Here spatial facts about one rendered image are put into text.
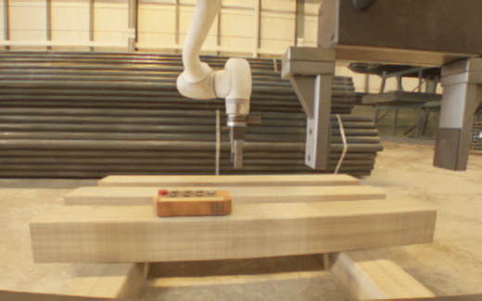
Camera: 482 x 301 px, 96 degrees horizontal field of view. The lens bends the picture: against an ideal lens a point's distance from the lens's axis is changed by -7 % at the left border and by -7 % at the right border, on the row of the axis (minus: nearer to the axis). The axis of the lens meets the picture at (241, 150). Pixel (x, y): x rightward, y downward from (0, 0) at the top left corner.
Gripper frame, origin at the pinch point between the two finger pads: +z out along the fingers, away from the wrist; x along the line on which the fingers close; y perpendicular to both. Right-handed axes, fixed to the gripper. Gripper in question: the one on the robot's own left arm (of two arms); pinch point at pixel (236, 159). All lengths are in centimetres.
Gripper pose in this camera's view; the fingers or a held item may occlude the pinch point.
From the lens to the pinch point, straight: 92.1
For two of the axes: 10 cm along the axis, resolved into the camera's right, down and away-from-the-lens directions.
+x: 1.3, 1.2, -9.9
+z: -0.2, 9.9, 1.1
